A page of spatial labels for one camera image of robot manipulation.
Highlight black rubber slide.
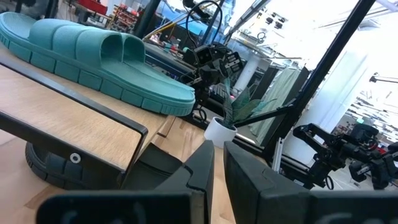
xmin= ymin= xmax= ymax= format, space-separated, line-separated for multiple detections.
xmin=24 ymin=141 xmax=184 ymax=191

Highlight green fabric panel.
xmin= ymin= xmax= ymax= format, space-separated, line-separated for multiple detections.
xmin=248 ymin=67 xmax=301 ymax=147

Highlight black aluminium rig frame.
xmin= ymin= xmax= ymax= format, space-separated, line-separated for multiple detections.
xmin=133 ymin=0 xmax=377 ymax=190

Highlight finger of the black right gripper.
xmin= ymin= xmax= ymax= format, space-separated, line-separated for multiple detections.
xmin=223 ymin=50 xmax=245 ymax=75

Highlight wooden shelf black metal legs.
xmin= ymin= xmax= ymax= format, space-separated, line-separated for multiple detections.
xmin=0 ymin=43 xmax=178 ymax=191

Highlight green plant in white pot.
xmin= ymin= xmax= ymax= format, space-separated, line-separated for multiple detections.
xmin=203 ymin=77 xmax=277 ymax=149

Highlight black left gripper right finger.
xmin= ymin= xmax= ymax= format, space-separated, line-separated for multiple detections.
xmin=223 ymin=141 xmax=398 ymax=224

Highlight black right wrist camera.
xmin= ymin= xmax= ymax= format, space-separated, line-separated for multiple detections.
xmin=193 ymin=45 xmax=216 ymax=67

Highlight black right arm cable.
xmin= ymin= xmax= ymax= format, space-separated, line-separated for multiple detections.
xmin=185 ymin=0 xmax=223 ymax=47

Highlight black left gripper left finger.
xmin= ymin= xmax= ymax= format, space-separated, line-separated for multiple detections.
xmin=35 ymin=139 xmax=216 ymax=224

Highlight green rubber slide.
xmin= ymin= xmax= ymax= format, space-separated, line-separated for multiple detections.
xmin=0 ymin=11 xmax=196 ymax=117

